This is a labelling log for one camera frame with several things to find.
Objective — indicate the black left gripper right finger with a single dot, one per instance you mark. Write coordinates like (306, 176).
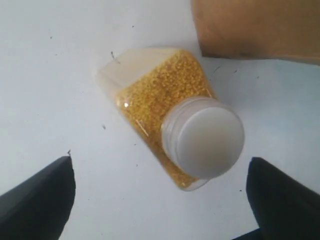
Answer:
(283, 208)

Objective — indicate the millet bottle with white cap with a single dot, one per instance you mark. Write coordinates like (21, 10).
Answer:
(165, 96)

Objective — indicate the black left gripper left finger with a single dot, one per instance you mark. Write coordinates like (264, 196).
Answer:
(39, 208)

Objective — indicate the brown paper shopping bag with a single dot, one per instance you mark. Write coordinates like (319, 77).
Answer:
(258, 29)

